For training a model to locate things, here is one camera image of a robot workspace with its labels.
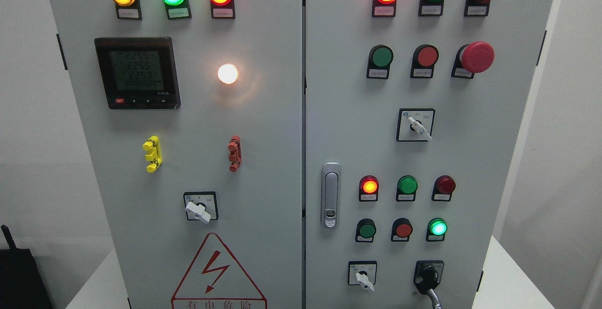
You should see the red push button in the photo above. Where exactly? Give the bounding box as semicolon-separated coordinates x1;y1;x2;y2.
390;218;413;242
410;44;439;79

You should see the green push button upper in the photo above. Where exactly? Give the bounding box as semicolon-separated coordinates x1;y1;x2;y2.
367;45;394;79

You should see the white selector switch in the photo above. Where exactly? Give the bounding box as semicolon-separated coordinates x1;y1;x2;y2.
397;108;435;142
348;260;378;292

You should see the right grey cabinet door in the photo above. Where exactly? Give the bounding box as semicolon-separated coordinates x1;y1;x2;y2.
305;0;552;309

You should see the green push button lower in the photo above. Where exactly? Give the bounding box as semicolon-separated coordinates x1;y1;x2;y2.
355;218;377;243

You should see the yellow indicator light top left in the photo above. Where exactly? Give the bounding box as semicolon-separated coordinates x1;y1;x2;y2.
113;0;142;20

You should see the yellow terminal connector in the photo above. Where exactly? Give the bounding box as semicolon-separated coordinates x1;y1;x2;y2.
142;135;163;173

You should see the black digital power meter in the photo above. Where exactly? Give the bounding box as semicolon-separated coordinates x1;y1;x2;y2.
94;37;181;110

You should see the red high voltage warning sticker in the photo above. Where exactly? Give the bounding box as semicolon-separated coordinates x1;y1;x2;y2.
171;233;268;309

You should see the green indicator lower middle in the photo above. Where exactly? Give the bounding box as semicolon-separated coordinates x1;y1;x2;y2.
396;175;419;202

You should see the red emergency stop button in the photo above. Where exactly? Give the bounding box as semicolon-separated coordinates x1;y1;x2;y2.
451;41;495;79

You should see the left grey cabinet door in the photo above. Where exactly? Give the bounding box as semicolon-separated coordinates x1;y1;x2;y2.
50;0;303;309

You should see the white glowing indicator light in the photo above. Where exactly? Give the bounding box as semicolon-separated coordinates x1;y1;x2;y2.
217;63;239;85

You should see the green indicator bottom right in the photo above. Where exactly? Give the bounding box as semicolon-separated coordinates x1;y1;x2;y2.
426;218;449;242

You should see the red terminal connector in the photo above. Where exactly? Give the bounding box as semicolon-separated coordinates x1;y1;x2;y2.
227;135;242;172

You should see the red push button lower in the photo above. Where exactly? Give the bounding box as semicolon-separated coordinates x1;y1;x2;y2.
390;218;413;242

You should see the green push button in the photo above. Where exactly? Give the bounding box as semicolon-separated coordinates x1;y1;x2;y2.
355;218;377;243
367;45;394;79

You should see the black rotary knob switch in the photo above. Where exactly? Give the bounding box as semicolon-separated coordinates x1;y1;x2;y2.
413;260;444;295

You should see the black device with antenna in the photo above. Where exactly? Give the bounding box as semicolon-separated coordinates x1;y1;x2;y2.
0;225;52;309

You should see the white selector switch left door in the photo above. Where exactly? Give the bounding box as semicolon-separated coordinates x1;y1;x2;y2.
183;191;219;224

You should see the white selector switch upper right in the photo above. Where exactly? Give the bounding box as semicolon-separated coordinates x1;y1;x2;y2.
397;108;435;142

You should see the grey cabinet door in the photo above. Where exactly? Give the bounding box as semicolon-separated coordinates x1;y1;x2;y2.
50;0;303;309
305;0;552;309

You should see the lit red indicator lower left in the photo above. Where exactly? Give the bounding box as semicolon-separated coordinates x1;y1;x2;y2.
358;175;379;202

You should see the white selector switch bottom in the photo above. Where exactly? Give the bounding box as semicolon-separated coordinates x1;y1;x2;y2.
348;260;378;292

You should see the red push button upper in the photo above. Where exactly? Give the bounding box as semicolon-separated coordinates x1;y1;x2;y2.
410;44;439;79

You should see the silver door lock handle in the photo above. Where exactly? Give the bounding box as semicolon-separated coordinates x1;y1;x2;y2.
321;162;341;229

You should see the red indicator lower right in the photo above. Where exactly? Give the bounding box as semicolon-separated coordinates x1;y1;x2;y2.
431;175;456;202

